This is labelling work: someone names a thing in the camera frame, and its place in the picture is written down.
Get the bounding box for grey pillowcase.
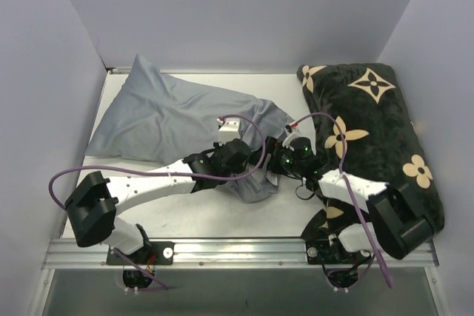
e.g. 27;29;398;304
84;53;294;204

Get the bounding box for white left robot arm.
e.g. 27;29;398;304
65;139;252;265

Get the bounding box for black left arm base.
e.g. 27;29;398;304
106;224;175;266

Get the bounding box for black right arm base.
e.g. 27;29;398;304
305;237;372;266

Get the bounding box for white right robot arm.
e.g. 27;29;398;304
259;137;435;263

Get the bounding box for black floral plush pillow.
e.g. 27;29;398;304
296;63;444;237

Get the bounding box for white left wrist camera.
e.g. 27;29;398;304
217;118;241;145

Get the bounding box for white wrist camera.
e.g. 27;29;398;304
217;118;241;145
282;124;301;147

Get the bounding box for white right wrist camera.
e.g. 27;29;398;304
282;124;301;147

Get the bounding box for aluminium back rail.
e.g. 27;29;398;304
106;67;299;75

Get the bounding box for aluminium rail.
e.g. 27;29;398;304
41;240;440;271
106;67;299;75

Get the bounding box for aluminium front rail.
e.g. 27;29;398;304
41;240;440;271

